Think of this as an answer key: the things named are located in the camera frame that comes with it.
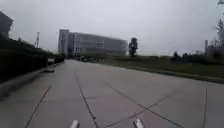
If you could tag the pole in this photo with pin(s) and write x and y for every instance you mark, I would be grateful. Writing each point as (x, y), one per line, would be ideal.
(37, 40)

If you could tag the dark building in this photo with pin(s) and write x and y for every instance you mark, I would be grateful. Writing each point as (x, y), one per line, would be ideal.
(4, 25)

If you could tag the grey kerb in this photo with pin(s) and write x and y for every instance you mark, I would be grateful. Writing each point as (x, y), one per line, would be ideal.
(16, 81)

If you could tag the row of bushes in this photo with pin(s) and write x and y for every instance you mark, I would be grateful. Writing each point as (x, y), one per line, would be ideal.
(200, 57)

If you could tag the large grey building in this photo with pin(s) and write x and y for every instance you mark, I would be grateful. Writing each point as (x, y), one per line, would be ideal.
(90, 45)

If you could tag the robot's own part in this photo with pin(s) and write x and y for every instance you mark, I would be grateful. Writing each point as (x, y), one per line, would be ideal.
(138, 123)
(74, 124)

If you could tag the dark hedge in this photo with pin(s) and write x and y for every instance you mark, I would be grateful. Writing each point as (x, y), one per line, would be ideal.
(20, 60)

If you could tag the parked vehicle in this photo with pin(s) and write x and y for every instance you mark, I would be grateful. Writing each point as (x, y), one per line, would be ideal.
(50, 65)

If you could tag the dark tree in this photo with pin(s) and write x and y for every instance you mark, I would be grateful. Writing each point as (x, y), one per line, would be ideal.
(133, 46)

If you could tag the grey concrete road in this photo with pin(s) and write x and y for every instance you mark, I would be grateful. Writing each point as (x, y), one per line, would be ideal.
(113, 90)

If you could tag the grass verge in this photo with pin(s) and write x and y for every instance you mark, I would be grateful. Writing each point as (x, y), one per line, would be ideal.
(166, 66)

